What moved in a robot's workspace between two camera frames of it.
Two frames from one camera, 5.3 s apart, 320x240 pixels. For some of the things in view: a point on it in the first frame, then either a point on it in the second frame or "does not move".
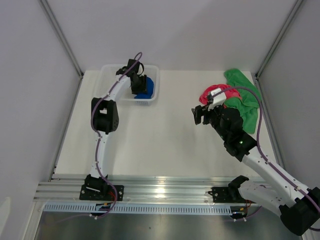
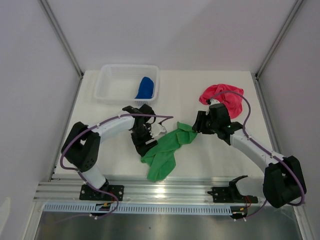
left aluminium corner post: x=59 y=30 does not move
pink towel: x=230 y=92 does not move
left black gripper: x=143 y=88 -> x=140 y=145
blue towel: x=149 y=88 does not move
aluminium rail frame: x=65 y=189 does not move
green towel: x=248 y=104 -> x=162 y=158
